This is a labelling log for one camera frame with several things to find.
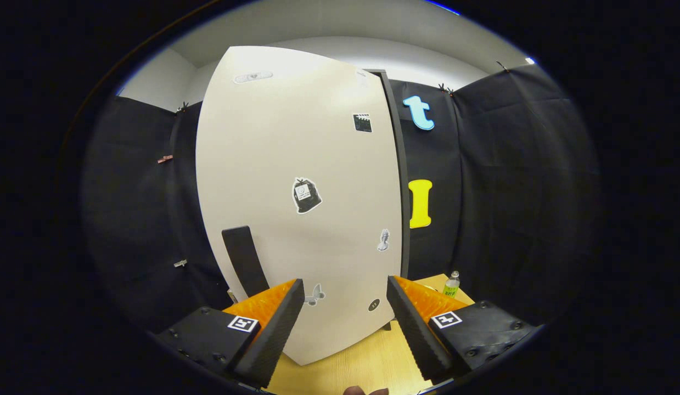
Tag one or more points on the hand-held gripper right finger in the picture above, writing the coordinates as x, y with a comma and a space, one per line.
416, 334

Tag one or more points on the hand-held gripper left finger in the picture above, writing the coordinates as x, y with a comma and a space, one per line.
274, 334

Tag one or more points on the beige shoe cabinet door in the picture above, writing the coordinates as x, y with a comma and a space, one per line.
318, 247

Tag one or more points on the dark grey shoe cabinet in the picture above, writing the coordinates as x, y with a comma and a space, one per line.
403, 164

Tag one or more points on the green plastic bottle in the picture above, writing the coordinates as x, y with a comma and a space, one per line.
451, 286

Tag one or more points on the silver clip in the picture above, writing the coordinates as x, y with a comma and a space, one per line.
180, 263

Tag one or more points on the black backdrop cloth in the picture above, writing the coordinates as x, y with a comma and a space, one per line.
510, 192

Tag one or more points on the long ceiling light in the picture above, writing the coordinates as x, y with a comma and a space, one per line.
444, 6

